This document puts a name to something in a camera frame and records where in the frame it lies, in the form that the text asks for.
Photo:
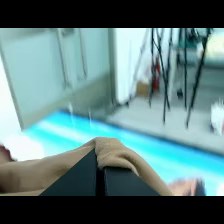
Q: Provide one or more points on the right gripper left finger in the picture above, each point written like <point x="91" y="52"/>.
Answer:
<point x="81" y="178"/>

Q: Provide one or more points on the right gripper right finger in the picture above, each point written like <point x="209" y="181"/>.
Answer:
<point x="125" y="183"/>

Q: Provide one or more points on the brown T-shirt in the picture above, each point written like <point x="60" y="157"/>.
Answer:
<point x="113" y="153"/>

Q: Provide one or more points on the white garment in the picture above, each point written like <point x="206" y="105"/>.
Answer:
<point x="25" y="146"/>

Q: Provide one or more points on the dark red garment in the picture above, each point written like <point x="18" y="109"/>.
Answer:
<point x="4" y="154"/>

